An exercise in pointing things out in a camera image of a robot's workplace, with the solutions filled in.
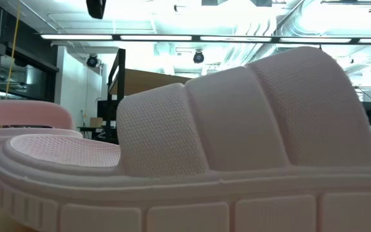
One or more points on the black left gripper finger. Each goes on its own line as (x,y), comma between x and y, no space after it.
(96,8)

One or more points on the pink foam slide sandal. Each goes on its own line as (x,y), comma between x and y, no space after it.
(21,114)
(237,129)

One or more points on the overhead strip light bar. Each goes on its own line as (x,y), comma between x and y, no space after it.
(198,38)

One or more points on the brown cardboard box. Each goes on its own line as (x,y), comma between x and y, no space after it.
(96,122)

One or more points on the black office desk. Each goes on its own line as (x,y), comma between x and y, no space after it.
(92,129)

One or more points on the wooden shelf with black frame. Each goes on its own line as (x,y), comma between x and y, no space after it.
(147,82)

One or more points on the silver ventilation duct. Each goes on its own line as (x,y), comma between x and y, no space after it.
(288,22)

